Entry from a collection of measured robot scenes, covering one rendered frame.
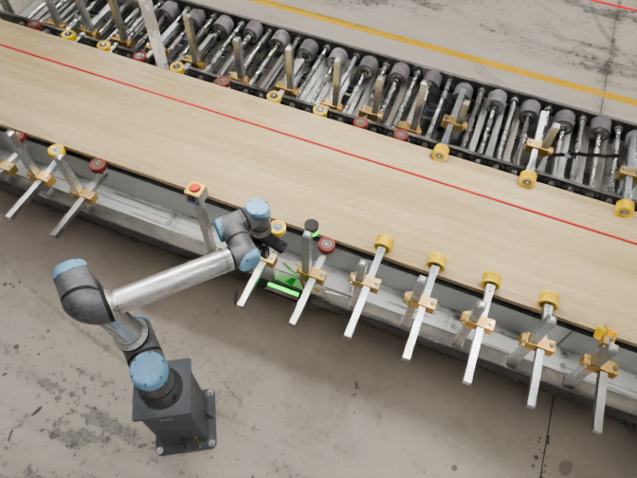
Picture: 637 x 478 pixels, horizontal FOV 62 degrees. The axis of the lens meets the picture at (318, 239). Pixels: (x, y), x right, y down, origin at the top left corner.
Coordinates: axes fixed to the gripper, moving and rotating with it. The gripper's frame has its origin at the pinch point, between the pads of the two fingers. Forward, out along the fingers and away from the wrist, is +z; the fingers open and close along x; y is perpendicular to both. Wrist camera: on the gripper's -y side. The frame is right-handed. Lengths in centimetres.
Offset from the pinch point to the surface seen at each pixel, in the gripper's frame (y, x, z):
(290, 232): 1.9, -28.0, 21.3
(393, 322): -60, -6, 31
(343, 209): -19.3, -44.3, 10.9
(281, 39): 63, -156, 16
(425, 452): -98, 26, 101
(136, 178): 90, -28, 21
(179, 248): 53, -4, 32
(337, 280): -27, -21, 39
